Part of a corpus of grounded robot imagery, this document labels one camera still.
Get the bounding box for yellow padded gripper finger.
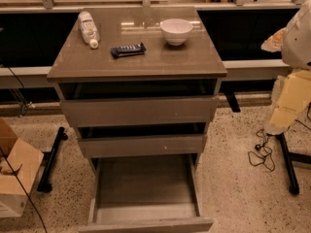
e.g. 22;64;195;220
264;70;311;135

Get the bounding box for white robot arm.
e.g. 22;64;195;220
261;0;311;135

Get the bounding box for grey top drawer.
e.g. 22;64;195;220
60;79;219;127

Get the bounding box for grey drawer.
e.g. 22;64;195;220
78;122;207;158
60;79;219;127
78;154;213;233

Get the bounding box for grey middle drawer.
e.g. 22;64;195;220
78;122;207;158

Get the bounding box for grey drawer cabinet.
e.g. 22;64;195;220
47;6;228;167

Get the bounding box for grey bottom drawer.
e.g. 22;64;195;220
78;154;213;233

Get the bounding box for black right floor leg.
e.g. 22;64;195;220
276;134;311;195

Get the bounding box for black floor leg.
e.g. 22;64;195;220
37;127;68;193
276;134;311;195

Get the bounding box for white ceramic bowl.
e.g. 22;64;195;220
160;18;193;46

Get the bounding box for white plastic bottle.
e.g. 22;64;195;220
78;12;100;50

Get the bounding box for black left floor leg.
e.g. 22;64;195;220
37;127;68;193

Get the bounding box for brown cardboard box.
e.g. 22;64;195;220
0;118;44;217

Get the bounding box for black cable at left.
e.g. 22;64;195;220
0;60;49;233

